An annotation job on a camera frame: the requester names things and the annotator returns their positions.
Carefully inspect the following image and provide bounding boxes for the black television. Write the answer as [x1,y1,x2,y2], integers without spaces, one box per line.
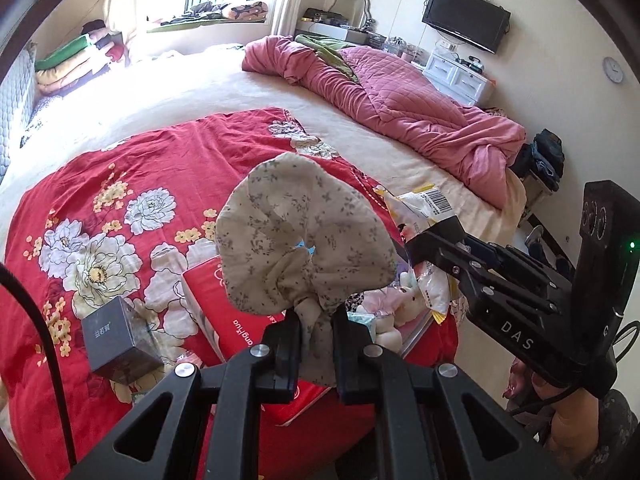
[421,0,512,55]

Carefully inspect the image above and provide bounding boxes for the vanity mirror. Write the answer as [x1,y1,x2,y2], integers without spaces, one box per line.
[330,0,374,29]

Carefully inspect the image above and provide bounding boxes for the grey quilted headboard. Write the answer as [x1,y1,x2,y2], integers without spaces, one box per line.
[0,42,39,187]

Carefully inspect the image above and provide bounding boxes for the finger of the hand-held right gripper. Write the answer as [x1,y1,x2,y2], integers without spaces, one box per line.
[406,216,572,322]
[465,237,574,291]

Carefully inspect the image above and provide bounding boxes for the jeans on chair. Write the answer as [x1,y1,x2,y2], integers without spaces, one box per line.
[510,129,566,194]

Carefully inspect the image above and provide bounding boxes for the pink quilt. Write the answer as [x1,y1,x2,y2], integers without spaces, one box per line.
[241,35,527,209]

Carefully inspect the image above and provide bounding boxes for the small green tissue pack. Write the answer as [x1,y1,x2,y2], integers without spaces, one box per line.
[346,311,379,341]

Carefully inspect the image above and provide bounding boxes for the bed with cream sheet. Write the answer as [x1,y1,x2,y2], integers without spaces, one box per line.
[0,42,529,241]

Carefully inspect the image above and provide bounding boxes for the yellow white packet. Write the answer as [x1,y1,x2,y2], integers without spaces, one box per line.
[382,185,469,327]

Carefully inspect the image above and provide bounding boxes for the white plush toy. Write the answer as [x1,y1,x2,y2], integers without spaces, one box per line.
[345,272,427,357]

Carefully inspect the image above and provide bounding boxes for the shoe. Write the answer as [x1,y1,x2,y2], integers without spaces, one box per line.
[524,224,549,261]

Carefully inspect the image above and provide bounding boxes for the cream floral cloth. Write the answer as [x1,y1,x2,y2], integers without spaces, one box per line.
[215,152,399,389]

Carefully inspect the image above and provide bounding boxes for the white drawer cabinet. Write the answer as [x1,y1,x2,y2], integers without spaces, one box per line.
[422,42,497,107]

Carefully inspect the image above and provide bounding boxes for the red floral blanket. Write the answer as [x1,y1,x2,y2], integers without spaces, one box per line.
[0,107,462,480]

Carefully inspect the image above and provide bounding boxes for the black cable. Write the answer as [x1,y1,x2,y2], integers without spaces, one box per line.
[0,262,79,467]

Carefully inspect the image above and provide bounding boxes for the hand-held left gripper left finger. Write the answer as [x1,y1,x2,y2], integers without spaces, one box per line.
[65,317,304,480]

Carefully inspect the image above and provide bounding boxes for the person's right hand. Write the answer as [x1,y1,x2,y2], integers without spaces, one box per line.
[502,360,602,461]

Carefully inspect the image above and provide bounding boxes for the stack of folded clothes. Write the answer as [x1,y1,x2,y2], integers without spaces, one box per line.
[35,20,132,97]

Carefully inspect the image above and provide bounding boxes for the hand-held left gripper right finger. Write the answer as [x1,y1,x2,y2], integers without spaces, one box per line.
[332,310,551,480]

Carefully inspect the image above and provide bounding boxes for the black cardboard box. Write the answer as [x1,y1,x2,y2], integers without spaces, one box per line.
[81,295,166,381]

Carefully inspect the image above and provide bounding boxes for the cluttered dresser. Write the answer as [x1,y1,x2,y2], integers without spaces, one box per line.
[299,7,432,61]

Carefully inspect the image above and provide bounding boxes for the person's right forearm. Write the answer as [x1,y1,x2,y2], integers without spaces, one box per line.
[555,389,640,480]

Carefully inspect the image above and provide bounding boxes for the red cardboard box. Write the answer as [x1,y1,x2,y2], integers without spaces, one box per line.
[181,255,451,429]

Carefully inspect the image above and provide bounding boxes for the clothes on window sill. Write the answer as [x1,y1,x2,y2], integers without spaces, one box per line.
[160,0,269,29]

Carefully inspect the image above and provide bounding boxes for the green blanket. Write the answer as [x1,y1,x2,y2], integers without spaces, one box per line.
[295,34,362,82]

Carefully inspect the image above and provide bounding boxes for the white wall clock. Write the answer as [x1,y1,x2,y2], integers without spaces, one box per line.
[602,56,626,85]

